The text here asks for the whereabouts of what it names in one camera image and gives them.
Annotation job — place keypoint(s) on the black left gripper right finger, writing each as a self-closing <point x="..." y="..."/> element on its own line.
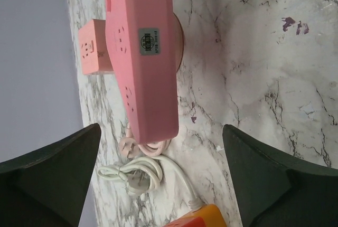
<point x="274" y="188"/>

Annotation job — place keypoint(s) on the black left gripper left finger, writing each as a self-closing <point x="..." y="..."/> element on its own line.
<point x="48" y="186"/>

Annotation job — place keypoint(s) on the pink triangular power strip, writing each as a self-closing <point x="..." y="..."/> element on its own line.
<point x="140" y="39"/>

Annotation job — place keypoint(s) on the orange power strip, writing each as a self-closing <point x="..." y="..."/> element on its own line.
<point x="210" y="214"/>

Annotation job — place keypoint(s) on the pink cube socket adapter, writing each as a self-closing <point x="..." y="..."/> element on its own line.
<point x="94" y="55"/>

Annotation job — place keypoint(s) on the red cube socket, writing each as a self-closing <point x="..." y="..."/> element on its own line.
<point x="187" y="222"/>

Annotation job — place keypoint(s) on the round pink power strip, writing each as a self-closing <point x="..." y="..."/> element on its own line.
<point x="179" y="42"/>

